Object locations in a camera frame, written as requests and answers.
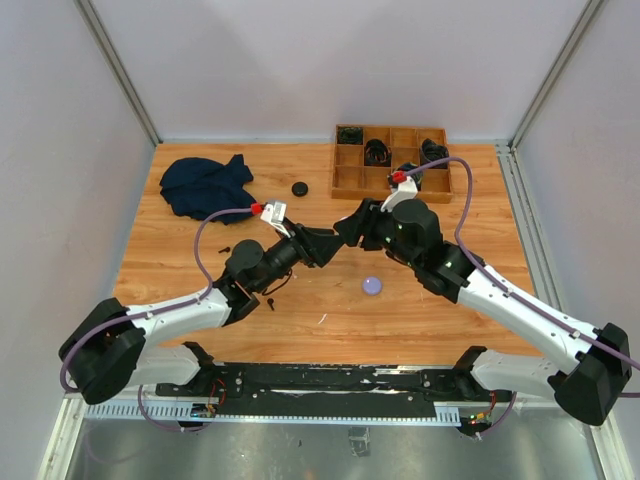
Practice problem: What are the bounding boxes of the black round charging case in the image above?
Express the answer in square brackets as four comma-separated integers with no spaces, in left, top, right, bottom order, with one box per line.
[291,181,309,197]

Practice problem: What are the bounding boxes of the rolled dark tie back-left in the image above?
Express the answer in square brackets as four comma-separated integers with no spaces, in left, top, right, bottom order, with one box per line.
[336,126,363,145]

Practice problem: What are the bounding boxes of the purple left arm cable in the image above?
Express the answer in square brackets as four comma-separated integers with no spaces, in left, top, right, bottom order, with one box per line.
[59,207,261,434]

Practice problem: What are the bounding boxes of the aluminium frame rail right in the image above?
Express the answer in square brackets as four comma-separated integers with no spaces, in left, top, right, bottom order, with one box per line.
[495,1,607,311]

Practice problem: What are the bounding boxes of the aluminium frame rail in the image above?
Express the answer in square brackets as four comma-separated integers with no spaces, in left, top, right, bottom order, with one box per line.
[495,1,607,311]
[73,0,162,147]

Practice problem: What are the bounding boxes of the rolled dark tie right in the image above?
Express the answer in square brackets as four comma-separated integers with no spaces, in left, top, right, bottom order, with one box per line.
[419,138,449,165]

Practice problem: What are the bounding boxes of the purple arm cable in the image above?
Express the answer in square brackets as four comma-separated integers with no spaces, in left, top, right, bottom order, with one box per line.
[399,157,640,399]
[59,207,261,434]

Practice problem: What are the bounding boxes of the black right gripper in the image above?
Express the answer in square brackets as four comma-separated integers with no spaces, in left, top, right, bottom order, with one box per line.
[334,198,420,271]

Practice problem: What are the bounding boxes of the dark blue cloth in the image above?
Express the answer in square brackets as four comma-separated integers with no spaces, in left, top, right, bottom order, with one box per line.
[159,154,256,225]

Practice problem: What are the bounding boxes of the aluminium frame rail left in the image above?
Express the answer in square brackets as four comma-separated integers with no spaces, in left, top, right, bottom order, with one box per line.
[73,0,162,147]

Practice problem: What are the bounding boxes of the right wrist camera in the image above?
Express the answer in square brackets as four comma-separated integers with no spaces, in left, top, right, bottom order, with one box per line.
[380,171,418,212]

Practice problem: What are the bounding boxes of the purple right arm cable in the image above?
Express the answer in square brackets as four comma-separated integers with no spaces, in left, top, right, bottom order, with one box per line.
[399,157,640,399]

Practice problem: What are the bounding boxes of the rolled blue yellow tie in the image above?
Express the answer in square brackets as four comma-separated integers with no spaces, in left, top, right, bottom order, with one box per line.
[394,161,426,194]

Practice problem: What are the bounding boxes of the purple round charging case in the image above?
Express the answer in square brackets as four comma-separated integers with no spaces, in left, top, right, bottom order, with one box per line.
[362,276,383,296]

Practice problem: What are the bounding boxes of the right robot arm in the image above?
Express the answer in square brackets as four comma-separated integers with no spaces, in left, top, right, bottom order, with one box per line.
[334,199,632,426]

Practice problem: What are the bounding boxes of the wooden divided tray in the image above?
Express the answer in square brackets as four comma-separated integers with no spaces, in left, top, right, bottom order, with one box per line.
[331,124,449,200]

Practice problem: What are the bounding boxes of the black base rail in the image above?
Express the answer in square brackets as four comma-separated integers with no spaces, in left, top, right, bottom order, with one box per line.
[155,363,511,420]

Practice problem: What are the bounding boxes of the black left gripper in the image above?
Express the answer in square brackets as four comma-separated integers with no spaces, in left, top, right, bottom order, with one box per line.
[254,217,344,293]

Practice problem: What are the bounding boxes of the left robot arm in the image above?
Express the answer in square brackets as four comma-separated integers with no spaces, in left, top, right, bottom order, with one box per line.
[59,224,344,405]

